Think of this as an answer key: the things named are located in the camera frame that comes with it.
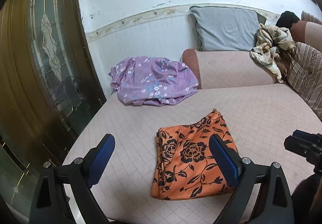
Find black cloth item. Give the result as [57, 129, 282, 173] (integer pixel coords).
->
[276, 11, 300, 29]

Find grey pillow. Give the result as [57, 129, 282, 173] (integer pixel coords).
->
[189, 6, 266, 51]

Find beige floral crumpled cloth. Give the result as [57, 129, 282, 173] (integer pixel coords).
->
[250, 23, 296, 83]

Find brown sofa armrest right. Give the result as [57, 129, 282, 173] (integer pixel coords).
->
[290, 20, 322, 51]

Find striped brown cushion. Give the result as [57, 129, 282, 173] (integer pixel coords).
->
[287, 42, 322, 118]

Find orange black floral blouse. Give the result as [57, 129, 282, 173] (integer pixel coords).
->
[151, 109, 236, 200]

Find purple floral garment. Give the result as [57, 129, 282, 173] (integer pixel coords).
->
[109, 56, 199, 106]

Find pink sofa bed mattress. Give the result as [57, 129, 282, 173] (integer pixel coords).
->
[64, 84, 321, 223]

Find wooden glass panel door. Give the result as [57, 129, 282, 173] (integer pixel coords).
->
[1, 0, 105, 217]

